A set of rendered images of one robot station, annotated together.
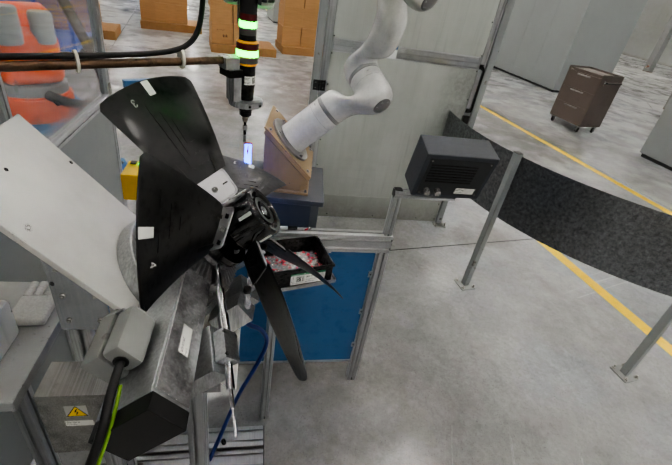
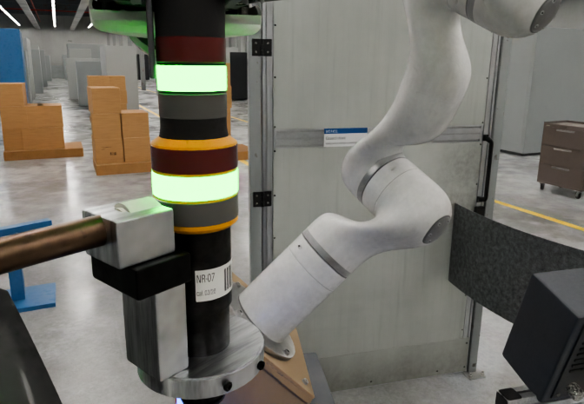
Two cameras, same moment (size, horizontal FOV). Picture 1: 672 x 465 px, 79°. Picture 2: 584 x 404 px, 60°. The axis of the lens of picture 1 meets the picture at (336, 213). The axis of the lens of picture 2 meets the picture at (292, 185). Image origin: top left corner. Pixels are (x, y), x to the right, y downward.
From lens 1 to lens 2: 62 cm
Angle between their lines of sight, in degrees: 18
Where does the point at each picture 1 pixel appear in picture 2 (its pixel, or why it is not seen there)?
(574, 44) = (532, 100)
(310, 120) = (297, 279)
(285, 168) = (260, 387)
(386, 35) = (439, 97)
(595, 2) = (540, 53)
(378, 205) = (377, 363)
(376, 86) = (421, 195)
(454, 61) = (447, 135)
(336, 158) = not seen: hidden behind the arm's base
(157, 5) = (25, 131)
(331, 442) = not seen: outside the picture
